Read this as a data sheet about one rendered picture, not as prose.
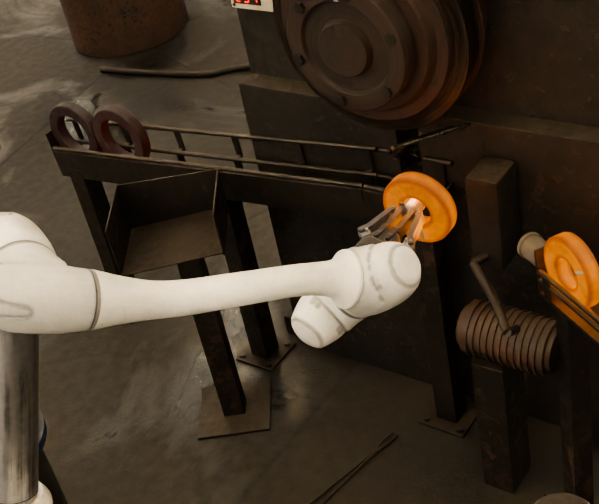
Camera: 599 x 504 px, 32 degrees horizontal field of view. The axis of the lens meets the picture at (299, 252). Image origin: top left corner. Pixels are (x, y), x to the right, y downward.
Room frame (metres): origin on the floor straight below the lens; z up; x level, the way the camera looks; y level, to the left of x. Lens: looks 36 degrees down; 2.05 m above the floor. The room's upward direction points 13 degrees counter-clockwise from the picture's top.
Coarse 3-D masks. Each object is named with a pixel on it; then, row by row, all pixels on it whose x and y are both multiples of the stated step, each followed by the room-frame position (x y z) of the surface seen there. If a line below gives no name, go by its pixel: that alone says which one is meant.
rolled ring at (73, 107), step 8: (64, 104) 2.77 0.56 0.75; (72, 104) 2.76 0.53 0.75; (56, 112) 2.78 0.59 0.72; (64, 112) 2.76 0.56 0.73; (72, 112) 2.74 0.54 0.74; (80, 112) 2.73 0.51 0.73; (88, 112) 2.74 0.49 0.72; (56, 120) 2.79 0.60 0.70; (64, 120) 2.82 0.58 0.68; (80, 120) 2.72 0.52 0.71; (88, 120) 2.72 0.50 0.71; (56, 128) 2.80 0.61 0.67; (64, 128) 2.82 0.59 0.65; (88, 128) 2.71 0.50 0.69; (56, 136) 2.81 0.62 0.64; (64, 136) 2.80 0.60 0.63; (88, 136) 2.72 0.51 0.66; (64, 144) 2.80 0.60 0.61; (72, 144) 2.79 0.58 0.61; (96, 144) 2.70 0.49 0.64; (72, 152) 2.78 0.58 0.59
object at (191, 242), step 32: (128, 192) 2.31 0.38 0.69; (160, 192) 2.30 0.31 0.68; (192, 192) 2.29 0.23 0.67; (224, 192) 2.28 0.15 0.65; (128, 224) 2.30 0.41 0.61; (160, 224) 2.29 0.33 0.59; (192, 224) 2.24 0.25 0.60; (224, 224) 2.17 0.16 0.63; (128, 256) 2.18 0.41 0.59; (160, 256) 2.14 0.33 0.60; (192, 256) 2.10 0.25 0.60; (224, 352) 2.16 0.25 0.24; (224, 384) 2.16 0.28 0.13; (256, 384) 2.27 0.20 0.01; (224, 416) 2.17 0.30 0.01; (256, 416) 2.14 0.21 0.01
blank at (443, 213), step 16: (400, 176) 1.79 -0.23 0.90; (416, 176) 1.76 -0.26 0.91; (384, 192) 1.80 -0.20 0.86; (400, 192) 1.77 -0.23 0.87; (416, 192) 1.75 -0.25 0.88; (432, 192) 1.72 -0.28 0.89; (448, 192) 1.73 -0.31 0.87; (432, 208) 1.73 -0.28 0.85; (448, 208) 1.71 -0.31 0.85; (432, 224) 1.73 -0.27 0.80; (448, 224) 1.71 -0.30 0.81; (432, 240) 1.74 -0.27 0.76
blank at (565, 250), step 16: (560, 240) 1.62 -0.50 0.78; (576, 240) 1.61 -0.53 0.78; (544, 256) 1.68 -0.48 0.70; (560, 256) 1.62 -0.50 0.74; (576, 256) 1.57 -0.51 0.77; (592, 256) 1.57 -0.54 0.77; (560, 272) 1.64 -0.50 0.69; (576, 272) 1.57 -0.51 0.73; (592, 272) 1.55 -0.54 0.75; (576, 288) 1.57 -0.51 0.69; (592, 288) 1.53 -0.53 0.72; (592, 304) 1.54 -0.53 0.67
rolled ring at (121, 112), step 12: (108, 108) 2.65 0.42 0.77; (120, 108) 2.64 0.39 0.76; (96, 120) 2.68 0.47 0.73; (108, 120) 2.69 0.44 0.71; (120, 120) 2.61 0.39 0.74; (132, 120) 2.60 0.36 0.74; (96, 132) 2.69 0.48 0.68; (108, 132) 2.69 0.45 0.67; (132, 132) 2.59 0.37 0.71; (144, 132) 2.59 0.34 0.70; (108, 144) 2.67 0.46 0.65; (144, 144) 2.58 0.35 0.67; (144, 156) 2.58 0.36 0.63
